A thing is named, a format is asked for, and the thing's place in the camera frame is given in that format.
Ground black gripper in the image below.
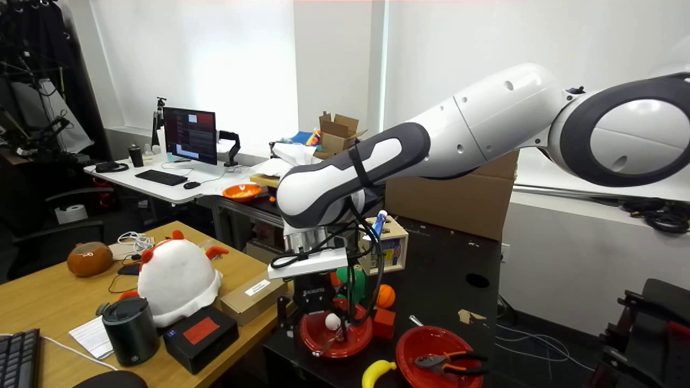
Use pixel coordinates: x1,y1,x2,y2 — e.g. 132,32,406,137
294,274,334,314

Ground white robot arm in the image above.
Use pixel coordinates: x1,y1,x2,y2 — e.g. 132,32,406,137
268,63,690,277

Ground red bowl with ball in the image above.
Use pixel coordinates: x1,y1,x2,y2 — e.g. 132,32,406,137
299,311,374,360

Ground red bowl with pliers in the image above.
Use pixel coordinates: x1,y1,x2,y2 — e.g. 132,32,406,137
396,326,488,388

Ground white ball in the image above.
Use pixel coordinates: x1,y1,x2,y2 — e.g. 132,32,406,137
323,313,341,329

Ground green toy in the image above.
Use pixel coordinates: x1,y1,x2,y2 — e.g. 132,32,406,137
330,267,366,304

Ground orange ball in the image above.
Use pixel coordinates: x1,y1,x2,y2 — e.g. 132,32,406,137
378,285,397,308

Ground orange red cube block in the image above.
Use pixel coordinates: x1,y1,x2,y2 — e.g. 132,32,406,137
374,308,397,340

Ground wooden toy box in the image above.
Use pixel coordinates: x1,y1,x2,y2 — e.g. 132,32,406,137
361,214,411,276

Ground black box red label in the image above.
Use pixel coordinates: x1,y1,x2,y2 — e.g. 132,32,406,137
162,305,240,374

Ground small cardboard box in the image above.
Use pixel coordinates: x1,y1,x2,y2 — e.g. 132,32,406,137
316,112,358,160

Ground black cylinder speaker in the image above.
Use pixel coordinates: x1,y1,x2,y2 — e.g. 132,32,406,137
101,296,161,365

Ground large cardboard box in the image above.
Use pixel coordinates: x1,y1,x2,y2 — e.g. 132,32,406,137
385,152,517,240

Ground black keyboard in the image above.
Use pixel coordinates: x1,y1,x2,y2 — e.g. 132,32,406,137
134,169,187,185

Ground computer monitor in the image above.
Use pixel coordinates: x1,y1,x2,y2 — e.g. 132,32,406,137
165,107,218,163

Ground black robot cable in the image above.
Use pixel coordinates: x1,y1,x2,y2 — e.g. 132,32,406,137
272,146,387,346

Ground orange handled pliers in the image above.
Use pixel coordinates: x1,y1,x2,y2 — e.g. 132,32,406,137
415,351,486,376

